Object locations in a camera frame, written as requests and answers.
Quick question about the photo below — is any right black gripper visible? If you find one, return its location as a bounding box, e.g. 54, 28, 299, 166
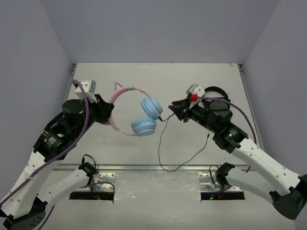
169, 98, 218, 134

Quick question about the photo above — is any thin black audio cable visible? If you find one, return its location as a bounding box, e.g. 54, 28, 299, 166
158, 114, 212, 173

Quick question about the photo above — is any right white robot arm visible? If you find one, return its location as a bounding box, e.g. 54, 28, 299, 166
169, 94, 307, 220

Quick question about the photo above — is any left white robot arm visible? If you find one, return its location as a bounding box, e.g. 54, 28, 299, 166
0, 94, 114, 230

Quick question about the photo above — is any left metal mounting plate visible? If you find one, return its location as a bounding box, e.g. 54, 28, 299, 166
76, 173, 115, 192

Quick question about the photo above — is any metal mounting plate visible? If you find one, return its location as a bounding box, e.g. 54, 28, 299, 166
76, 173, 115, 192
198, 172, 244, 193

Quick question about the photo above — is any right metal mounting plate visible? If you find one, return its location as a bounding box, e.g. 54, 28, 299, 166
198, 172, 244, 193

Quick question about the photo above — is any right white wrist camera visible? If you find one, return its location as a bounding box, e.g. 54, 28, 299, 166
186, 84, 205, 110

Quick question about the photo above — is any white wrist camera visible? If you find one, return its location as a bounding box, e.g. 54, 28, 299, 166
75, 79, 96, 101
186, 84, 205, 110

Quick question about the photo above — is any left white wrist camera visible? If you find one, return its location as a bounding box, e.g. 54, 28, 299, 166
75, 79, 96, 101

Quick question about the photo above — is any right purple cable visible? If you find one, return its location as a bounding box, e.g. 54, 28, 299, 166
190, 94, 259, 173

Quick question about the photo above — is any aluminium table edge rail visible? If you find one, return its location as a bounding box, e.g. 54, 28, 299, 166
54, 163, 248, 172

